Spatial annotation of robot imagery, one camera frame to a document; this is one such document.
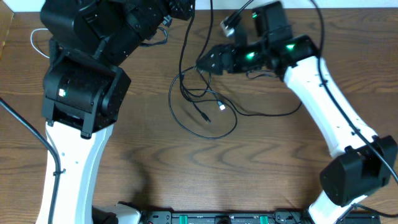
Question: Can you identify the white cable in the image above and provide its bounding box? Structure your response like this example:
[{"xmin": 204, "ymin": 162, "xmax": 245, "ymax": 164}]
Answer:
[{"xmin": 30, "ymin": 27, "xmax": 50, "ymax": 59}]

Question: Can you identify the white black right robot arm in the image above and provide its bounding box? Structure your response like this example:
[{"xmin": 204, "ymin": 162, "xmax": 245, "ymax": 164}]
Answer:
[{"xmin": 196, "ymin": 1, "xmax": 397, "ymax": 223}]

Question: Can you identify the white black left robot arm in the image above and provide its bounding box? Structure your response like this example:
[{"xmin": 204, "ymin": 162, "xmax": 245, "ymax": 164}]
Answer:
[{"xmin": 37, "ymin": 0, "xmax": 195, "ymax": 223}]

